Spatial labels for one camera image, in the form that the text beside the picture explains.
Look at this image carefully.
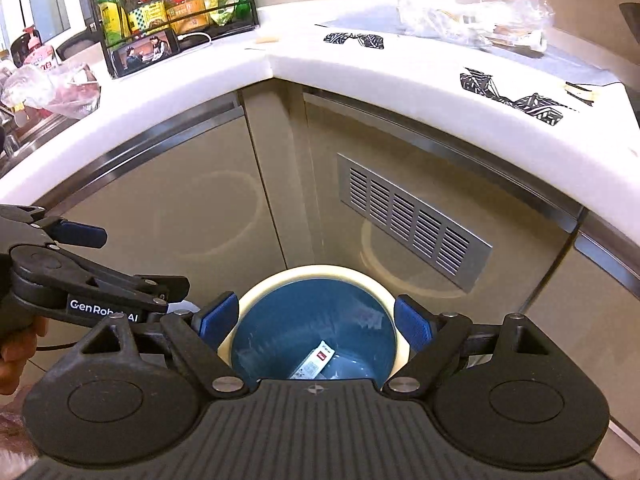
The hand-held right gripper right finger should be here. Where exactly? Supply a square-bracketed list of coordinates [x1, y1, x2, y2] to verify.
[381, 295, 565, 402]

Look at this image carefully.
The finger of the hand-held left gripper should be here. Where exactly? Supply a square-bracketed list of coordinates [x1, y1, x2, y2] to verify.
[50, 246, 192, 314]
[47, 217, 108, 250]

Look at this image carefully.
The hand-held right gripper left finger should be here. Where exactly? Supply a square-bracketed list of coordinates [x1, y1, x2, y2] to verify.
[65, 291, 252, 402]

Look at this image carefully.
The cream bin with blue liner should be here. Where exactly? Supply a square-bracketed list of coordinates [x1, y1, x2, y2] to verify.
[217, 264, 420, 396]

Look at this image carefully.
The pale blue cardboard box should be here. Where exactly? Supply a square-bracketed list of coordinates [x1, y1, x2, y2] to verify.
[287, 340, 335, 382]

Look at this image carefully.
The person's left hand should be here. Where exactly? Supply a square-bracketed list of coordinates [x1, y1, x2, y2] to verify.
[0, 319, 48, 397]

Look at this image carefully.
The metal sink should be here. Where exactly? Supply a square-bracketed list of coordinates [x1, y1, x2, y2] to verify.
[0, 110, 66, 173]

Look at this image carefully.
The grey cabinet vent grille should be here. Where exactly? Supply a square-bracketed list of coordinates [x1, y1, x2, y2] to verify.
[336, 152, 493, 294]

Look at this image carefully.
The clear bag with red contents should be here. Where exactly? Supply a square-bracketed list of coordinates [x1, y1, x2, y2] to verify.
[0, 57, 102, 121]

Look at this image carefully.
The black metal kitchen rack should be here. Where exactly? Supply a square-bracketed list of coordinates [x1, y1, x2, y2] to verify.
[85, 0, 261, 79]

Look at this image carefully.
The pink soap bottle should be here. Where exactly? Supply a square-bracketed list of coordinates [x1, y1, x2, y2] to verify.
[22, 25, 61, 68]

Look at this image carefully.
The black smartphone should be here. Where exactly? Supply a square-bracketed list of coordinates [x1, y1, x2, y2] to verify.
[111, 27, 182, 79]

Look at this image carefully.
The green bottle yellow label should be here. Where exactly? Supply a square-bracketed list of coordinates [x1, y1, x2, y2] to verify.
[96, 0, 132, 43]

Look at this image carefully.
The white black-printed mat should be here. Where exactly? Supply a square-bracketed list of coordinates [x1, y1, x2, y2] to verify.
[245, 7, 631, 128]

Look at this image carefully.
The small yellow black wrapper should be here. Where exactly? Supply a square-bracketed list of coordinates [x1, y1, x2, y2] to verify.
[564, 81, 600, 107]

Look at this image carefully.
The white yellow crumpled wrapper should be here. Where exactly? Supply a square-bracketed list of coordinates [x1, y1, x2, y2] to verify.
[490, 22, 547, 54]

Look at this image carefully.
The grey counter mat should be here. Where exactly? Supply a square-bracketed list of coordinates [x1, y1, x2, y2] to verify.
[315, 7, 626, 86]

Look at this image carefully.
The clear plastic bag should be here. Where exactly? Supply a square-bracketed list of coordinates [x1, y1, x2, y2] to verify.
[397, 0, 556, 54]

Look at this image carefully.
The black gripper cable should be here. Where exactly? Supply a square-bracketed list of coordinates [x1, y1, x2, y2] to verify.
[35, 340, 85, 353]

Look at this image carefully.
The white charging cable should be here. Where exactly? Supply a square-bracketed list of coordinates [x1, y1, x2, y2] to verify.
[177, 32, 216, 54]

